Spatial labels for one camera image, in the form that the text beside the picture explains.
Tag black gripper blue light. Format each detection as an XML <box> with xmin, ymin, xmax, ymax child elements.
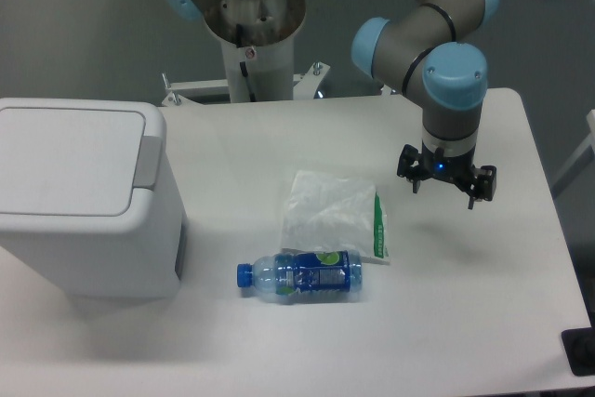
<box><xmin>396</xmin><ymin>144</ymin><xmax>497</xmax><ymax>210</ymax></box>

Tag white plastic trash can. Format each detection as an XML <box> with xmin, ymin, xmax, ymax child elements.
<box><xmin>1</xmin><ymin>98</ymin><xmax>187</xmax><ymax>298</ymax></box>

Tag white trash can lid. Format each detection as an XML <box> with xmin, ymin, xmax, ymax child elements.
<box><xmin>1</xmin><ymin>102</ymin><xmax>165</xmax><ymax>217</ymax></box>

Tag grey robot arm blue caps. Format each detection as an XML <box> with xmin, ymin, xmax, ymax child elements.
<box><xmin>166</xmin><ymin>0</ymin><xmax>499</xmax><ymax>203</ymax></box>

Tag white plastic bag green stripe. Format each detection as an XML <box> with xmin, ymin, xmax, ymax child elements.
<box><xmin>281</xmin><ymin>170</ymin><xmax>390</xmax><ymax>265</ymax></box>

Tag white furniture leg right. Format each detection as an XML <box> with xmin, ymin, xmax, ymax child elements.
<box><xmin>550</xmin><ymin>110</ymin><xmax>594</xmax><ymax>199</ymax></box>

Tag blue plastic water bottle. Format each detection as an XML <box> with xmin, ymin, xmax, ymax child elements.
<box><xmin>236</xmin><ymin>250</ymin><xmax>363</xmax><ymax>297</ymax></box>

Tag black clamp at table corner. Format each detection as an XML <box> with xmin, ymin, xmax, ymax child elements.
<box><xmin>561</xmin><ymin>327</ymin><xmax>594</xmax><ymax>377</ymax></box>

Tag white metal base frame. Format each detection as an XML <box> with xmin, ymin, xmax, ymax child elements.
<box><xmin>160</xmin><ymin>61</ymin><xmax>396</xmax><ymax>107</ymax></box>

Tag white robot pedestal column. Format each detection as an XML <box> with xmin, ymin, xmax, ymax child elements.
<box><xmin>202</xmin><ymin>0</ymin><xmax>308</xmax><ymax>103</ymax></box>

